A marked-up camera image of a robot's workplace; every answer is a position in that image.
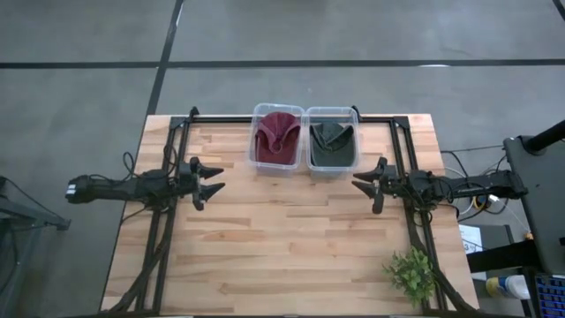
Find blue backlit keyboard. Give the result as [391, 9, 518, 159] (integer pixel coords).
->
[533, 274, 565, 318]

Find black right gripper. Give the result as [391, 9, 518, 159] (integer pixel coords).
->
[350, 156, 401, 216]

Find white paper sheet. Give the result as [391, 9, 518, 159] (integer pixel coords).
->
[458, 223, 486, 255]

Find red cap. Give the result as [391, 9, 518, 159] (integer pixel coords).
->
[254, 111, 303, 154]
[255, 132, 299, 166]

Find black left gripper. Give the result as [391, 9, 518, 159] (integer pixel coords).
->
[178, 156, 227, 212]

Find small green artificial plant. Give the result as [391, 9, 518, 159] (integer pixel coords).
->
[382, 246, 437, 309]

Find grey cart top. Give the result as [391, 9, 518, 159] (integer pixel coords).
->
[502, 134, 565, 275]

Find grey metal stand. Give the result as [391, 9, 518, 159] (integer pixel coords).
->
[0, 176, 72, 318]

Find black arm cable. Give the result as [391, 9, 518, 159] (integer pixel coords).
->
[122, 151, 139, 178]

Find black shelf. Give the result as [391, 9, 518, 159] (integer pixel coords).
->
[466, 240, 538, 274]

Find clear plastic bin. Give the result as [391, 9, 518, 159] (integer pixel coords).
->
[246, 102, 305, 174]
[303, 105, 361, 174]

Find white spray bottle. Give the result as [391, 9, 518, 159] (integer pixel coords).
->
[485, 274, 531, 301]

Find green cap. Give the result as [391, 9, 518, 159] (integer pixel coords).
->
[310, 122, 356, 151]

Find black aluminium table frame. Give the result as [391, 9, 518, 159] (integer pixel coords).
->
[102, 105, 480, 315]

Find black round pole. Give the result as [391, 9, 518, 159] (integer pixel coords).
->
[524, 118, 565, 155]

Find dark green cloth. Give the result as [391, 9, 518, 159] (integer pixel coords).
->
[310, 136, 356, 168]

